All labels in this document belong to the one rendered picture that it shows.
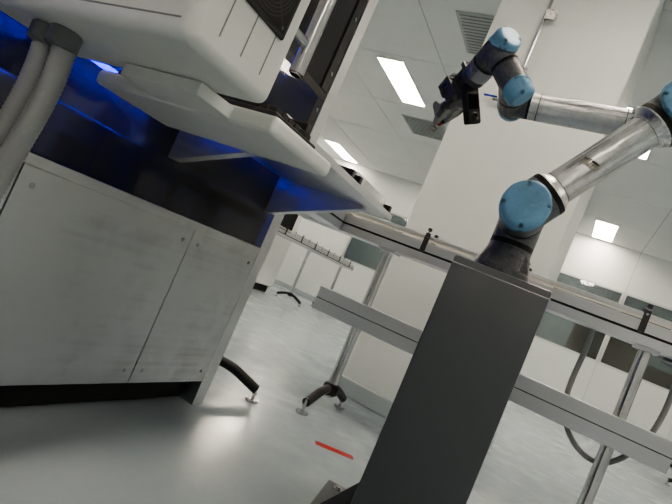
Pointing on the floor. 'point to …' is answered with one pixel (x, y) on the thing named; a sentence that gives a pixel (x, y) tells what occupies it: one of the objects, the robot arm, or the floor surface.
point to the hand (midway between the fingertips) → (440, 123)
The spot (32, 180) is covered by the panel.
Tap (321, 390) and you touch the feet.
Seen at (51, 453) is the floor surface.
